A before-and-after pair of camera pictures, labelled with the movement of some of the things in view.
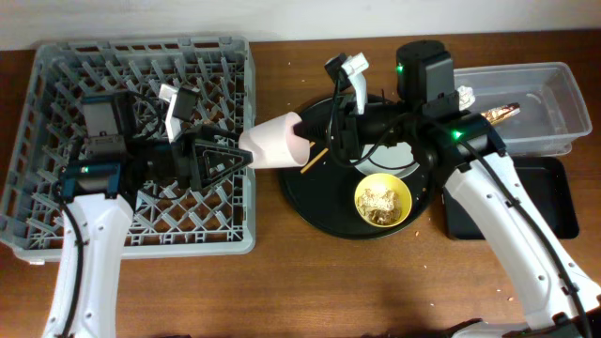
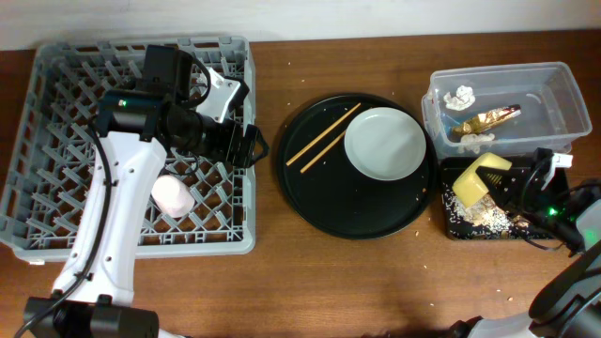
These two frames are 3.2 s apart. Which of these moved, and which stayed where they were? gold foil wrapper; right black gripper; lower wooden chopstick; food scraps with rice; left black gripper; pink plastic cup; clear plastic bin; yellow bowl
Moved: left black gripper; right black gripper; pink plastic cup; yellow bowl; food scraps with rice
Stayed: lower wooden chopstick; clear plastic bin; gold foil wrapper
